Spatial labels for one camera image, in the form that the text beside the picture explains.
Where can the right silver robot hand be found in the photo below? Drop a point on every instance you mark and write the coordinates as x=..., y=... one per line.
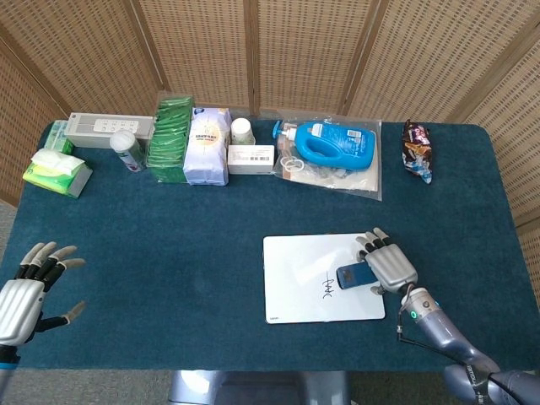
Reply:
x=390, y=268

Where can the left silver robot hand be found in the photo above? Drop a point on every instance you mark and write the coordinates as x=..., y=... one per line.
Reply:
x=19, y=308

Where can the blue board eraser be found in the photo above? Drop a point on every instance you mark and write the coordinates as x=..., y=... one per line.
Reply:
x=350, y=276

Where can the white board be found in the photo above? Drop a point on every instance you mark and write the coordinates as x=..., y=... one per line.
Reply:
x=295, y=270

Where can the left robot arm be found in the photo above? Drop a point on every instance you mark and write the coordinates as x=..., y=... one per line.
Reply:
x=6, y=367

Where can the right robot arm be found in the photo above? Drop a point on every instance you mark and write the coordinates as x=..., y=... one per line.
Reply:
x=443, y=333

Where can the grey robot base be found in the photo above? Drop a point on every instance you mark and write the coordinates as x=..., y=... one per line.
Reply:
x=253, y=388

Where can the clear plastic zip bag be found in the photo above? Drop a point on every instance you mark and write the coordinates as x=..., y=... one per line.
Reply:
x=337, y=183

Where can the brown snack bag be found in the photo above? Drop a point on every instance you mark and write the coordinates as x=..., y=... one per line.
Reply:
x=415, y=147

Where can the blue detergent pump bottle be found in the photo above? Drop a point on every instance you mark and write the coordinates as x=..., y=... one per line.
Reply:
x=333, y=147

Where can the green tissue pack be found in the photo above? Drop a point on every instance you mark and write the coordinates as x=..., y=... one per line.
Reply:
x=55, y=177

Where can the blue felt table cover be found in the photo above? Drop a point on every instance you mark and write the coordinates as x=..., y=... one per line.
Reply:
x=169, y=253

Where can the light green wipes pack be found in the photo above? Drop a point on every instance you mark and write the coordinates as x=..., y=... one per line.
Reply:
x=57, y=137

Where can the small white cardboard box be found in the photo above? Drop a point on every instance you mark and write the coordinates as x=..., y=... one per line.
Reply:
x=249, y=162

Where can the white power strip box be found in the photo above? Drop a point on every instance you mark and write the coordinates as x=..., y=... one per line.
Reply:
x=84, y=135

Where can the white lidded cylindrical can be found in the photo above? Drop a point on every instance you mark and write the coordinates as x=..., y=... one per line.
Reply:
x=128, y=154

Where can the white paper cup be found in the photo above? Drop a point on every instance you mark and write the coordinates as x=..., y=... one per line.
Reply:
x=241, y=133

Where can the white lavender paper bag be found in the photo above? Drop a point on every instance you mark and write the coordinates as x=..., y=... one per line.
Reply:
x=204, y=156

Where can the green tea box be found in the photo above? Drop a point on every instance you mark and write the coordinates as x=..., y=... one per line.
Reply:
x=169, y=139

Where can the woven rattan folding screen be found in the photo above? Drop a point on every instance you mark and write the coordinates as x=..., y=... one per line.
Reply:
x=295, y=50

